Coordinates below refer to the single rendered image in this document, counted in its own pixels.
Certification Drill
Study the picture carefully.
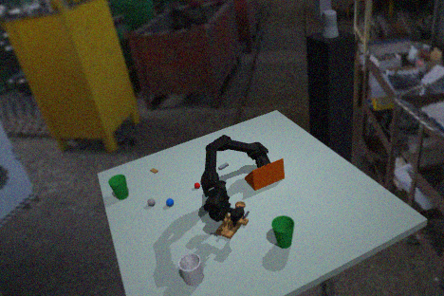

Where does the blue ball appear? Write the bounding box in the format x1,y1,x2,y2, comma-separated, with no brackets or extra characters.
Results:
166,198,174,207

